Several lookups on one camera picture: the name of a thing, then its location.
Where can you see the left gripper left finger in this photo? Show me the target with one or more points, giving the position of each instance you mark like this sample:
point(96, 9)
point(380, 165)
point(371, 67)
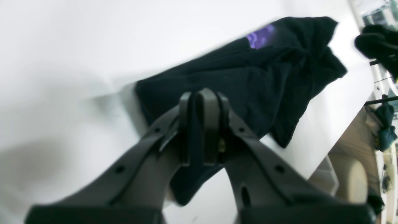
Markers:
point(132, 190)

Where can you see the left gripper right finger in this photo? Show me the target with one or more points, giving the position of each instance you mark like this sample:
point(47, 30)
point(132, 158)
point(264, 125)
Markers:
point(267, 190)

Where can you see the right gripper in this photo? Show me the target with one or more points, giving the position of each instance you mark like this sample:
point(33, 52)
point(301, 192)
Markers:
point(380, 43)

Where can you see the black printed T-shirt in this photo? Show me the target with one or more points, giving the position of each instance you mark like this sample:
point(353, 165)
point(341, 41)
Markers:
point(269, 76)

